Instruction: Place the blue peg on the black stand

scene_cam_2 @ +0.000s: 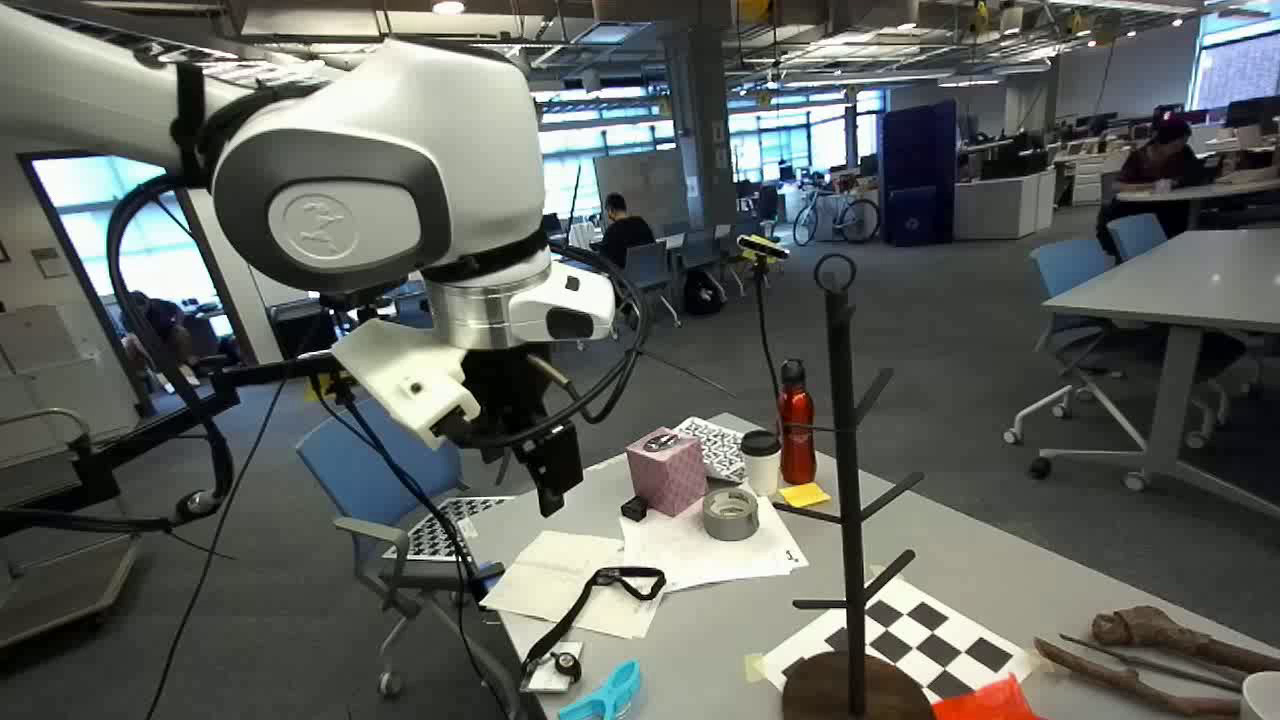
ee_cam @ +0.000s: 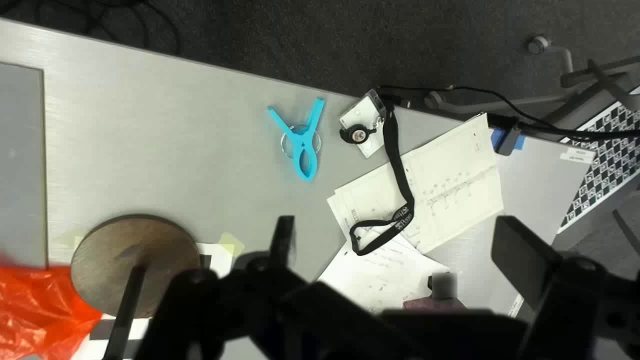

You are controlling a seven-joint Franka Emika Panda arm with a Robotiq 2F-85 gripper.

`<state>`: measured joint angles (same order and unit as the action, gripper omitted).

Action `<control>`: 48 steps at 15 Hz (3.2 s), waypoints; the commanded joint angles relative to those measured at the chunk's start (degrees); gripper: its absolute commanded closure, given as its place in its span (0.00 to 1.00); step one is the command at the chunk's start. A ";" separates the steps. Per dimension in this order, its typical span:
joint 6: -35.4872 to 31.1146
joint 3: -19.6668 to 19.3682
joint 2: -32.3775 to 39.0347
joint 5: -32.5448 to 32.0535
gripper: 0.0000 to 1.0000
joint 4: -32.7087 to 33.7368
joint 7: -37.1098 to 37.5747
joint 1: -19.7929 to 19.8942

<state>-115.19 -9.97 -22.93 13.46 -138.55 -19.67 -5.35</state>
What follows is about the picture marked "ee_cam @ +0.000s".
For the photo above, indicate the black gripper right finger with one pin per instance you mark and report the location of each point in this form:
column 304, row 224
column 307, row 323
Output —
column 540, row 281

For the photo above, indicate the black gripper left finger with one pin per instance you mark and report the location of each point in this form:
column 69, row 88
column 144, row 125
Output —
column 281, row 267

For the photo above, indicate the blue plastic clamp peg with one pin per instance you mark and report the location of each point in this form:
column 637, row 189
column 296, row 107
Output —
column 302, row 153

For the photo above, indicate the small black clip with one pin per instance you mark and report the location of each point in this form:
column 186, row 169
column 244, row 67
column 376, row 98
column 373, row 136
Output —
column 440, row 285

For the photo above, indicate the white printed paper sheet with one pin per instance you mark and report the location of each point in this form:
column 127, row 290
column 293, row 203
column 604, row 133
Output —
column 461, row 186
column 380, row 281

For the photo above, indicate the blue tape piece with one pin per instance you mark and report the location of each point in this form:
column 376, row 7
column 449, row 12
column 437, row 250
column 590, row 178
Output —
column 507, row 141

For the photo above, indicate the white badge black reel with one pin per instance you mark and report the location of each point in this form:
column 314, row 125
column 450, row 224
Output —
column 360, row 130

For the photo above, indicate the orange plastic bag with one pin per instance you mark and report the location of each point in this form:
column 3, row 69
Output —
column 41, row 313

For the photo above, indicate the grey flat mat board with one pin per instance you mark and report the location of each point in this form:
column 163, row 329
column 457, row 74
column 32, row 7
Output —
column 21, row 167

